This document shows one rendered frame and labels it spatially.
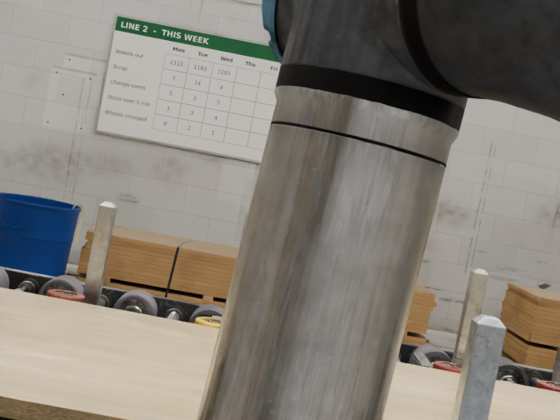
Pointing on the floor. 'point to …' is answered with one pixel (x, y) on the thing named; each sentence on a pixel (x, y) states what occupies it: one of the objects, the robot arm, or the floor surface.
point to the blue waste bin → (37, 233)
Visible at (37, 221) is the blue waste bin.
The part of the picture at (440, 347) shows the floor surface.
